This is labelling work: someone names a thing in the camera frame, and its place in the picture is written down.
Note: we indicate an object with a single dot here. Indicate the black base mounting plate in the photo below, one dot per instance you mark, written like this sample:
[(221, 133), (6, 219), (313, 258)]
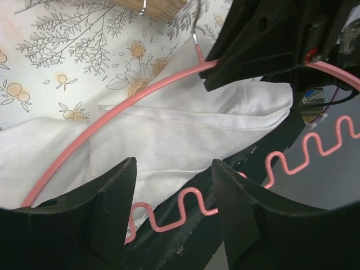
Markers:
[(193, 244)]

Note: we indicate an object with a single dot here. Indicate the white cloth garment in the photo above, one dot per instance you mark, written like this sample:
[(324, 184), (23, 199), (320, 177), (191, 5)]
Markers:
[(173, 133)]

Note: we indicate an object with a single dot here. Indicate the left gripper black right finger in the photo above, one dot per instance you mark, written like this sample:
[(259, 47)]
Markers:
[(296, 236)]

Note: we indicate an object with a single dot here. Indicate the floral table mat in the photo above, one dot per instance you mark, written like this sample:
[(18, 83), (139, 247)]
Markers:
[(61, 58)]

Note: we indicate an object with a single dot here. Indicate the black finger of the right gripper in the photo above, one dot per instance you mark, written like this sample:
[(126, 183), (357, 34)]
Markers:
[(262, 38)]

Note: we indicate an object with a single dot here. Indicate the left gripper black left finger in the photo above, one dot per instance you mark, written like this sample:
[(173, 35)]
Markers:
[(82, 229)]

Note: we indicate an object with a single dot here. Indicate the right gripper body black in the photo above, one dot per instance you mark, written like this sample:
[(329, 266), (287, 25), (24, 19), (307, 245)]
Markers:
[(329, 32)]

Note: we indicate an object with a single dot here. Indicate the wooden clothes rack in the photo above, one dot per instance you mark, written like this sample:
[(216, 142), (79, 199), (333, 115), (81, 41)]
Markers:
[(157, 9)]

